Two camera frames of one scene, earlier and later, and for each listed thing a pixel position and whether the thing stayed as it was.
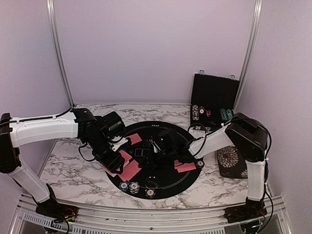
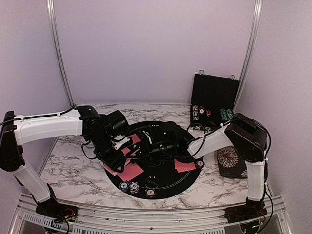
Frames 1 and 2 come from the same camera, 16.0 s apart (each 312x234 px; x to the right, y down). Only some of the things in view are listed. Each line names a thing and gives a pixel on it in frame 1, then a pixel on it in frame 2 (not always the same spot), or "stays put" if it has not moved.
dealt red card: [185, 166] stays put
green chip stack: [124, 186] stays put
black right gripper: [152, 164] -> [146, 151]
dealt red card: [134, 138] stays put
